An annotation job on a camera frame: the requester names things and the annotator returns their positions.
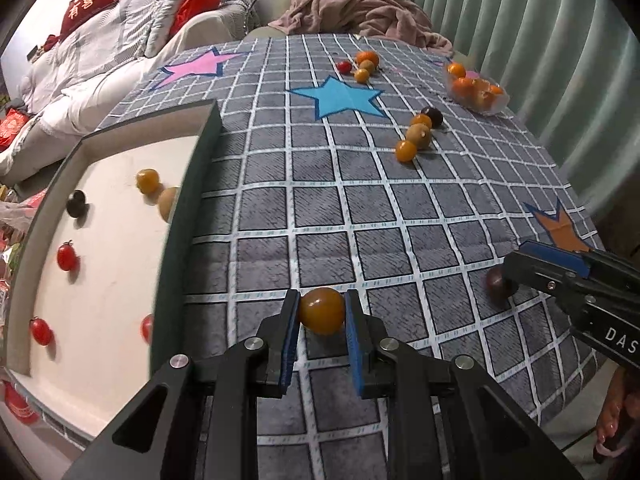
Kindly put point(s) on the small brown round fruit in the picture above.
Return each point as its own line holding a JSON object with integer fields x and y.
{"x": 368, "y": 66}

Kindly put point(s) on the red packet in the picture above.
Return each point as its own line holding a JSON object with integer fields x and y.
{"x": 20, "y": 402}

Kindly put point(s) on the small dark fruit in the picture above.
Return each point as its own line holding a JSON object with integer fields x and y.
{"x": 76, "y": 204}

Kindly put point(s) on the dark purple plum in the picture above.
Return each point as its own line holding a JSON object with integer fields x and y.
{"x": 495, "y": 286}
{"x": 435, "y": 116}

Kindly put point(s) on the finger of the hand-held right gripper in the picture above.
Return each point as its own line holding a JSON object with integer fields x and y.
{"x": 550, "y": 255}
{"x": 532, "y": 276}

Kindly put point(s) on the clear glass bowl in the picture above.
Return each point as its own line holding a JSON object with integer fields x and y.
{"x": 496, "y": 105}

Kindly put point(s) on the grey checked star tablecloth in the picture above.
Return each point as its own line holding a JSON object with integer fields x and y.
{"x": 310, "y": 210}

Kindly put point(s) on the orange tangerine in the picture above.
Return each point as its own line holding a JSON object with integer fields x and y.
{"x": 455, "y": 69}
{"x": 365, "y": 55}
{"x": 495, "y": 90}
{"x": 464, "y": 87}

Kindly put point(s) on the sofa with quilted white cover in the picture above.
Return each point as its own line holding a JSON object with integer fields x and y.
{"x": 90, "y": 75}

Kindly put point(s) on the large brown round fruit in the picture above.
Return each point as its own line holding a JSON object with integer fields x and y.
{"x": 168, "y": 204}

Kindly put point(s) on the pale green curtain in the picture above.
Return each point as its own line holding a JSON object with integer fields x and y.
{"x": 525, "y": 35}

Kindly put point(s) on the orange cherry tomato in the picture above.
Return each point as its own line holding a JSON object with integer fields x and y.
{"x": 406, "y": 151}
{"x": 420, "y": 120}
{"x": 322, "y": 310}
{"x": 148, "y": 181}
{"x": 361, "y": 76}

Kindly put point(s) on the plain red pillow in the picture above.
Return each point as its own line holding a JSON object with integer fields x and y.
{"x": 196, "y": 4}

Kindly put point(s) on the grey striped cushion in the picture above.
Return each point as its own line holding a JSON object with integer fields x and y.
{"x": 150, "y": 15}

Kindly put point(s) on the person's foot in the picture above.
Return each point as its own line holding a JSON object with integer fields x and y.
{"x": 616, "y": 410}

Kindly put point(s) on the pink blanket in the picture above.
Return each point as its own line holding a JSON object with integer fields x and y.
{"x": 360, "y": 15}

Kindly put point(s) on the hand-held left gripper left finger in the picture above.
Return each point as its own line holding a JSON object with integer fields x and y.
{"x": 289, "y": 342}

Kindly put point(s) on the white tray with green rim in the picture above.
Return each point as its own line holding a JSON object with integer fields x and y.
{"x": 110, "y": 280}

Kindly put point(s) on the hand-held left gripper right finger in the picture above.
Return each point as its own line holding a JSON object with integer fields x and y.
{"x": 356, "y": 347}

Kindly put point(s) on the red cherry tomato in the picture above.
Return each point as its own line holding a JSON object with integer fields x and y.
{"x": 40, "y": 331}
{"x": 146, "y": 329}
{"x": 66, "y": 256}
{"x": 344, "y": 66}

